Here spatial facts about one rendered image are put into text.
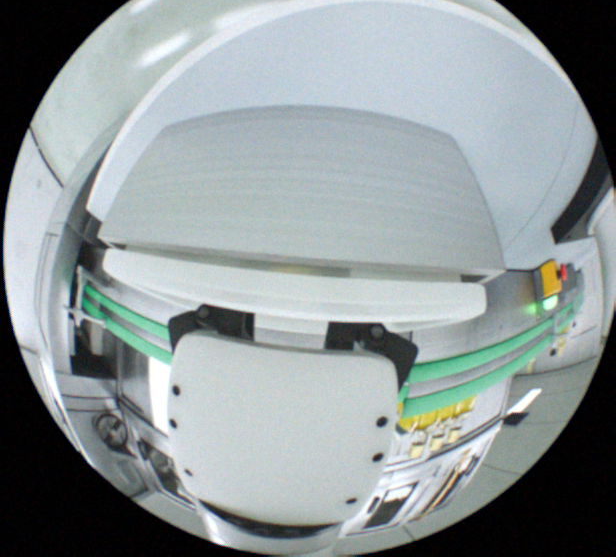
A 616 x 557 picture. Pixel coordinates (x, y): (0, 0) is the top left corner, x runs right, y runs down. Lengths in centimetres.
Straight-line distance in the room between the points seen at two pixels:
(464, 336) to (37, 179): 377
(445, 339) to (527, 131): 24
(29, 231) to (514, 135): 361
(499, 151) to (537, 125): 5
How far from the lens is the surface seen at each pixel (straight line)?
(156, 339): 46
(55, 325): 80
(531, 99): 15
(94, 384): 94
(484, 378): 39
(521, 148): 16
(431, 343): 27
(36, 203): 351
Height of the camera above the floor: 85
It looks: 24 degrees down
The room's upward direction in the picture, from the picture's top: 175 degrees counter-clockwise
